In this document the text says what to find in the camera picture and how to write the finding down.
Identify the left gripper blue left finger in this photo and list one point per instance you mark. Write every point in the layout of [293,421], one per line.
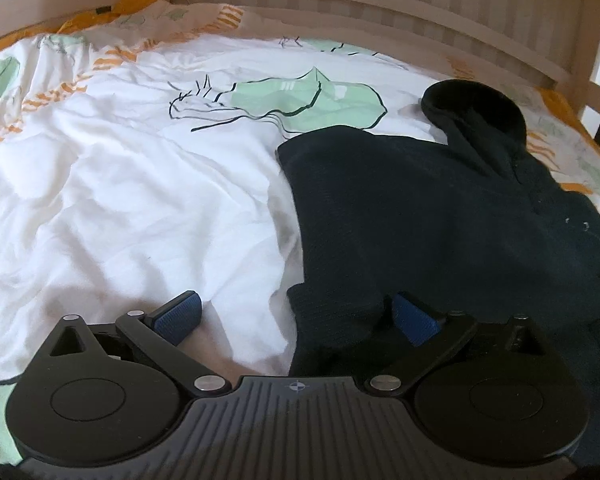
[173,321]

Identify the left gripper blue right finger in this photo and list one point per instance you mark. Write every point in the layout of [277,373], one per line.
[423,325]

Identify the black hooded sweatshirt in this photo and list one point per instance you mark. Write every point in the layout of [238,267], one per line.
[474,226]

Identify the white patterned duvet cover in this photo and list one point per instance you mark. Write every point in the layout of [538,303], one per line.
[137,160]

